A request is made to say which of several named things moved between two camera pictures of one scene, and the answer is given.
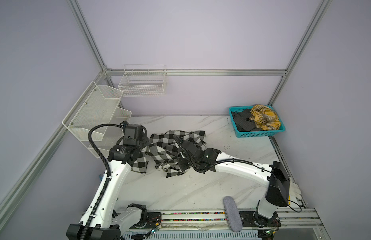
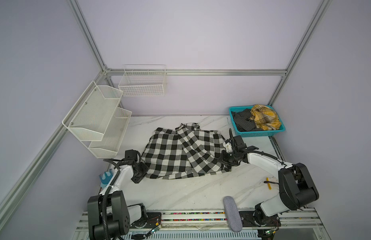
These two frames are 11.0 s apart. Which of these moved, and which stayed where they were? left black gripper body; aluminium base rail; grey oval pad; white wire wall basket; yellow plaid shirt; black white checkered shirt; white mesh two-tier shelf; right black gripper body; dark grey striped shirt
Moved: left black gripper body; right black gripper body; black white checkered shirt
Stayed: white mesh two-tier shelf; yellow plaid shirt; dark grey striped shirt; white wire wall basket; aluminium base rail; grey oval pad
